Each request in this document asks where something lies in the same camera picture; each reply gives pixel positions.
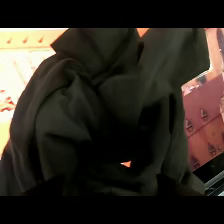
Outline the black garment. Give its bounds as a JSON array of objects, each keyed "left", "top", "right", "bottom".
[{"left": 0, "top": 27, "right": 211, "bottom": 197}]

